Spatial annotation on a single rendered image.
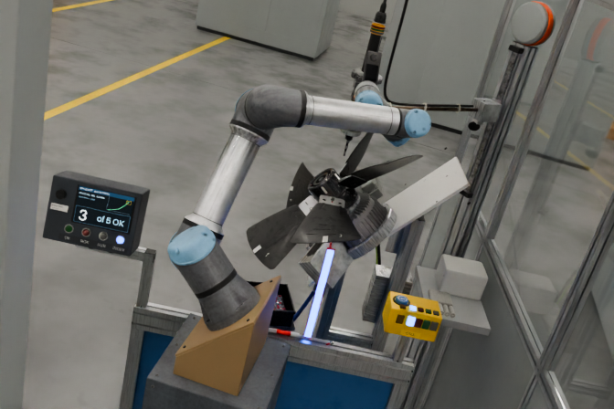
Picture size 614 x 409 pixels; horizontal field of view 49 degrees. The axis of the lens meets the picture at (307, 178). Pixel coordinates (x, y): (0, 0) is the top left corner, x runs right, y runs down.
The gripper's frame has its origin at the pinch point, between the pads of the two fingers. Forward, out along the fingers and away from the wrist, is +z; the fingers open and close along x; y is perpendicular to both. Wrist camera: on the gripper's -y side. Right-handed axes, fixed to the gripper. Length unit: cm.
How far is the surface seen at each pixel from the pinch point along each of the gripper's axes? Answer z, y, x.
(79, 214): -45, 49, -74
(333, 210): -9.9, 46.9, 0.1
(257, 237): 0, 69, -23
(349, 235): -26, 47, 6
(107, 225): -45, 50, -65
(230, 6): 739, 123, -134
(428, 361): 6, 111, 54
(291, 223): 0, 60, -12
